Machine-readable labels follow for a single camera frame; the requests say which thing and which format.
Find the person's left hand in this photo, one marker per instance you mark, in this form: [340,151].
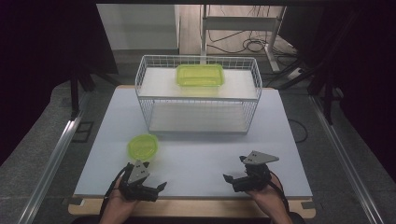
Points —
[118,210]

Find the light blue table mat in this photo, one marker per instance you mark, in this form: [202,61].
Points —
[199,155]

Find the black metal stand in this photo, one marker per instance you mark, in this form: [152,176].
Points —
[327,102]
[74,93]

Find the person's right hand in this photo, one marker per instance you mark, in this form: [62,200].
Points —
[272,203]

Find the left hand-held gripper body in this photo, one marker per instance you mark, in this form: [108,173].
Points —
[137,191]

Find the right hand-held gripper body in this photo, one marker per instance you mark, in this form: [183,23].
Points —
[253,182]

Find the white cabinet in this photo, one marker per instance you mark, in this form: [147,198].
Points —
[137,28]

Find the dark curtain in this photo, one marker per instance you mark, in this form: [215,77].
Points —
[34,62]
[373,62]

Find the white desk frame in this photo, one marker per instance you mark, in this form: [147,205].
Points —
[239,23]

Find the white power strip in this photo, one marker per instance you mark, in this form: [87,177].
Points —
[294,73]

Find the round green plastic container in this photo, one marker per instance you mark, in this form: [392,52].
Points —
[143,146]

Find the black floor bracket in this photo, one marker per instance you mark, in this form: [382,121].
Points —
[81,140]

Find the rectangular green plastic container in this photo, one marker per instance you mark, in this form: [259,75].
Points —
[200,75]

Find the silver metal rail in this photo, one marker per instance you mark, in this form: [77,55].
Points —
[53,161]
[345,161]

